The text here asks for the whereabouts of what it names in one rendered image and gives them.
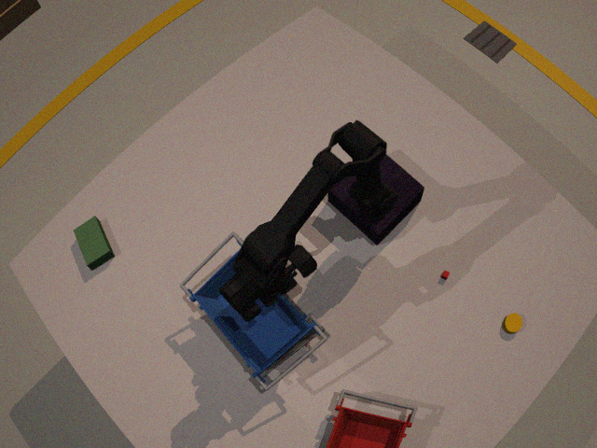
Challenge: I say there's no green rectangular block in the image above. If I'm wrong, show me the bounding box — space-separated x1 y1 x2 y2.
73 216 114 270

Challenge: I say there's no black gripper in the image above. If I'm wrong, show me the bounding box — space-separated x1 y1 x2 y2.
239 245 317 322

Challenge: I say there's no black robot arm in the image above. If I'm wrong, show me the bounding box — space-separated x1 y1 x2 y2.
219 120 398 313

